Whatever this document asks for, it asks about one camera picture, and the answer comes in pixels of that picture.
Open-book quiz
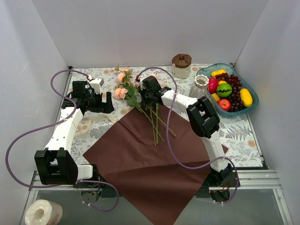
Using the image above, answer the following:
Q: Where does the peach double rose stem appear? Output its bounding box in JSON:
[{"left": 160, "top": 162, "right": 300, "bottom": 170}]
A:
[{"left": 113, "top": 86, "right": 164, "bottom": 142}]

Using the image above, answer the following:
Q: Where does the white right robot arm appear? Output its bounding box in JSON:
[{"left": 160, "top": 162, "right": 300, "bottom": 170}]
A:
[{"left": 135, "top": 75, "right": 233, "bottom": 186}]

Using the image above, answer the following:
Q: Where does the green toy watermelon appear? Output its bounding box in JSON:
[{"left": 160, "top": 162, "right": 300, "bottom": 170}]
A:
[{"left": 216, "top": 83, "right": 232, "bottom": 98}]

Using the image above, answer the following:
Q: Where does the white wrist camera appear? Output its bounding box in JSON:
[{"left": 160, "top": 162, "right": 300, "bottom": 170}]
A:
[
  {"left": 135, "top": 75, "right": 147, "bottom": 90},
  {"left": 89, "top": 78, "right": 104, "bottom": 95}
]

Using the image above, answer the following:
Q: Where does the dark purple grape bunch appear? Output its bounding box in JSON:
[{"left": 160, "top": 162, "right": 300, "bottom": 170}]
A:
[{"left": 216, "top": 73, "right": 245, "bottom": 113}]

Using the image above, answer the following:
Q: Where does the yellow mango right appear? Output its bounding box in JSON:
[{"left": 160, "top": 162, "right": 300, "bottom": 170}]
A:
[{"left": 240, "top": 88, "right": 253, "bottom": 107}]

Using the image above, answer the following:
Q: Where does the floral patterned table mat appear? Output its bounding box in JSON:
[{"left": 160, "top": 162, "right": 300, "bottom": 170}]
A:
[{"left": 67, "top": 64, "right": 263, "bottom": 167}]

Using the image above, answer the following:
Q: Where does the small yellow lemon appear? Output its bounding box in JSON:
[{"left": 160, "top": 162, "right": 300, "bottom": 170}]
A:
[{"left": 211, "top": 93, "right": 220, "bottom": 102}]

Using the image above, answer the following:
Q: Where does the red dragon fruit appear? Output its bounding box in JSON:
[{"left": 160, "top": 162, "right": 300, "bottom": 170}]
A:
[{"left": 208, "top": 77, "right": 219, "bottom": 94}]

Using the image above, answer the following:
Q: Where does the red apple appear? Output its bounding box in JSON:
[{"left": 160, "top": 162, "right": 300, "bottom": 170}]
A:
[{"left": 218, "top": 99, "right": 232, "bottom": 112}]

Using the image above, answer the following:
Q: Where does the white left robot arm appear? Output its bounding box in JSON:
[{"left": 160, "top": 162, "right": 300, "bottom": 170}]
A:
[{"left": 34, "top": 78, "right": 114, "bottom": 188}]

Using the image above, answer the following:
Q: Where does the white toilet paper roll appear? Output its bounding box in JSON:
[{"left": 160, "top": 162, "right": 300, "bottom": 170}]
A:
[{"left": 24, "top": 199, "right": 63, "bottom": 225}]

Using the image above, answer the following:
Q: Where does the white ribbed ceramic vase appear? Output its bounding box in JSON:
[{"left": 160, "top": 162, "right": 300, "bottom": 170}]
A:
[{"left": 188, "top": 75, "right": 209, "bottom": 98}]

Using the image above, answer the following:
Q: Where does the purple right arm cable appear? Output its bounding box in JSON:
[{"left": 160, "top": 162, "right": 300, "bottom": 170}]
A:
[{"left": 135, "top": 67, "right": 241, "bottom": 205}]

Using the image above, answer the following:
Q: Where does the peach rose stem with bud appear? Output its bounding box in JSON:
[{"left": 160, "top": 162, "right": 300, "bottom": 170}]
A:
[{"left": 115, "top": 67, "right": 166, "bottom": 126}]

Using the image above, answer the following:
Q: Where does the aluminium frame rail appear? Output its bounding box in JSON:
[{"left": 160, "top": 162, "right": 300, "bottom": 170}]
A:
[{"left": 26, "top": 170, "right": 293, "bottom": 225}]

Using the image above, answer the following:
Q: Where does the cream ribbon gold lettering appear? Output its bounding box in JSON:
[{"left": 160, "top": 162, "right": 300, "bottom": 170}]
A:
[{"left": 74, "top": 114, "right": 117, "bottom": 140}]

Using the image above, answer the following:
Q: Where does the pink artificial flower bunch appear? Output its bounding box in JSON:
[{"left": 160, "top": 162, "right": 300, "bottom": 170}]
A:
[{"left": 135, "top": 81, "right": 160, "bottom": 146}]

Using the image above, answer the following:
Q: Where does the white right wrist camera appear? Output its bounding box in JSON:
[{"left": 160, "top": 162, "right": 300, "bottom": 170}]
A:
[{"left": 135, "top": 75, "right": 147, "bottom": 90}]

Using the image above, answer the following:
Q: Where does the yellow fruit back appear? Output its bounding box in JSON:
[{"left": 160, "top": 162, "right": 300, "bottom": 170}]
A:
[{"left": 211, "top": 69, "right": 226, "bottom": 77}]

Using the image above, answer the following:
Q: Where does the red paper bouquet wrap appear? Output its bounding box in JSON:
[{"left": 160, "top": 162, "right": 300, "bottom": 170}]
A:
[{"left": 82, "top": 105, "right": 229, "bottom": 225}]

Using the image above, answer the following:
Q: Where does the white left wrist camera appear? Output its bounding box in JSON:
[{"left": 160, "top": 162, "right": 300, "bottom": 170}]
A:
[{"left": 89, "top": 78, "right": 104, "bottom": 95}]

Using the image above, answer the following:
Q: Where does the brown and white jar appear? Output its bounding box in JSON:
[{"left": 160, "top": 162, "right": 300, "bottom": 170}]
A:
[{"left": 172, "top": 53, "right": 192, "bottom": 79}]

